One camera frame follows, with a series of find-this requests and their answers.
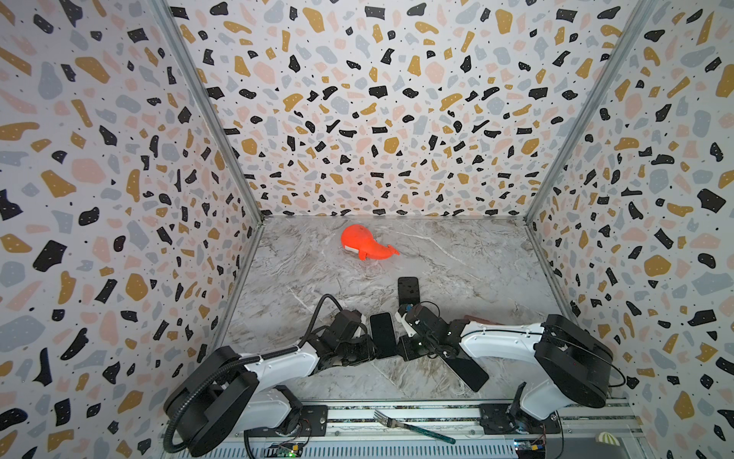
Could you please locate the metal fork green handle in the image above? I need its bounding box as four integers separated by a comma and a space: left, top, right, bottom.
374, 410, 456, 445

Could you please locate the red whale toy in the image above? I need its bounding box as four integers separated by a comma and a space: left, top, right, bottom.
340, 225, 399, 261

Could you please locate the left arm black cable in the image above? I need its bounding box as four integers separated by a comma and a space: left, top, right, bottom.
297, 293, 345, 348

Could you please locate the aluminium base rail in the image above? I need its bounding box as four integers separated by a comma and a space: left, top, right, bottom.
154, 398, 655, 459

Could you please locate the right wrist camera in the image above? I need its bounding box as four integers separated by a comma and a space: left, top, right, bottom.
395, 312, 416, 338

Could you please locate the black smartphone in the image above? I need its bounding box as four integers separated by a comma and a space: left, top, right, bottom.
443, 358, 489, 392
369, 313, 397, 359

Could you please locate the green circuit board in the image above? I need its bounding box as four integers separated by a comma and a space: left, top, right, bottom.
263, 443, 304, 458

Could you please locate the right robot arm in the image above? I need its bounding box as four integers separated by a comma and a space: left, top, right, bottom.
396, 303, 615, 424

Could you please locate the white striped round object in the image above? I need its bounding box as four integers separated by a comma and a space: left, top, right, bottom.
596, 431, 621, 447

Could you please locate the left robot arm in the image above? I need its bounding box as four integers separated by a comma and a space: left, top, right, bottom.
162, 310, 378, 457

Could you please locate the black phone case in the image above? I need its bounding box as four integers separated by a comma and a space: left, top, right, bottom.
398, 277, 421, 307

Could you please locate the black smartphone right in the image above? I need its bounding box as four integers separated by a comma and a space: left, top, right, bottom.
443, 358, 489, 392

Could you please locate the black smartphone front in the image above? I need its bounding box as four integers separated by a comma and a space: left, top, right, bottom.
369, 313, 397, 359

